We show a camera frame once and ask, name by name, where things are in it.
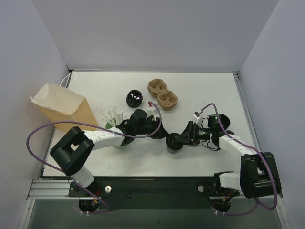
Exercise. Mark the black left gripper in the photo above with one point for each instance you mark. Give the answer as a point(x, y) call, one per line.
point(154, 129)

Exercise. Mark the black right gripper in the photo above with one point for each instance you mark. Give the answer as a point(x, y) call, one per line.
point(189, 133)

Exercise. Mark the black paper coffee cup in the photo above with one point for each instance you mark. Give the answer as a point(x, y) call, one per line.
point(173, 150)

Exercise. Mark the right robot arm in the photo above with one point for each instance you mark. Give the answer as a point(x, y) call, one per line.
point(258, 176)

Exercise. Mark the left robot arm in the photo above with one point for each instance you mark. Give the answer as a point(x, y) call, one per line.
point(73, 149)

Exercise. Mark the brown pulp cup carriers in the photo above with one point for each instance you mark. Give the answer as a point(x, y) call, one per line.
point(166, 99)

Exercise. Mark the white wrapped straw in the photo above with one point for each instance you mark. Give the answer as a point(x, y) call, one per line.
point(115, 114)
point(112, 117)
point(105, 118)
point(119, 117)

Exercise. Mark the green straw holder cup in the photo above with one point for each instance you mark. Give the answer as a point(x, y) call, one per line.
point(115, 140)

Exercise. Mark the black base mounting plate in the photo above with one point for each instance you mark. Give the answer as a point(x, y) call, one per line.
point(127, 193)

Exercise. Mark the brown paper bag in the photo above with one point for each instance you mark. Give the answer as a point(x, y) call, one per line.
point(62, 104)

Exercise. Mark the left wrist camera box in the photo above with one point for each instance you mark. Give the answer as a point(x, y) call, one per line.
point(152, 111)

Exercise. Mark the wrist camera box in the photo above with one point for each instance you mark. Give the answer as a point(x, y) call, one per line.
point(152, 111)
point(197, 118)

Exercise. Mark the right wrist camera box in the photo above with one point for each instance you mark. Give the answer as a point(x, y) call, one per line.
point(197, 118)

